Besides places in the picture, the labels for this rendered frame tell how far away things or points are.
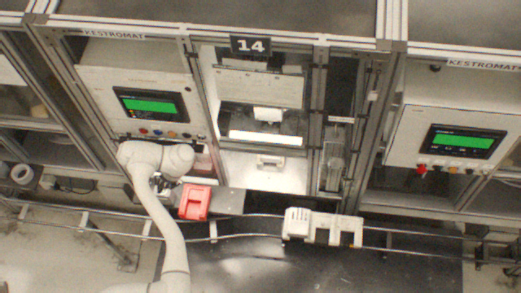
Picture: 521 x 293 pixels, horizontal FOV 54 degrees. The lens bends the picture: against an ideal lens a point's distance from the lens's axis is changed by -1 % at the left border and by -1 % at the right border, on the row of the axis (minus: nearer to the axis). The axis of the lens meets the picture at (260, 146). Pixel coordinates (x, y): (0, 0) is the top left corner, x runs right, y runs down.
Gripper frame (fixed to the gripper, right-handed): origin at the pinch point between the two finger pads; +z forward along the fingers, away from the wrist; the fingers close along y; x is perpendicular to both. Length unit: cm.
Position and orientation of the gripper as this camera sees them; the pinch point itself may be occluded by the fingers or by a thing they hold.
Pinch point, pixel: (160, 188)
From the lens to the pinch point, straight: 237.7
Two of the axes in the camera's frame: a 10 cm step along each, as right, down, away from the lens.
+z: -3.8, 4.0, 8.3
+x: -1.6, 8.6, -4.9
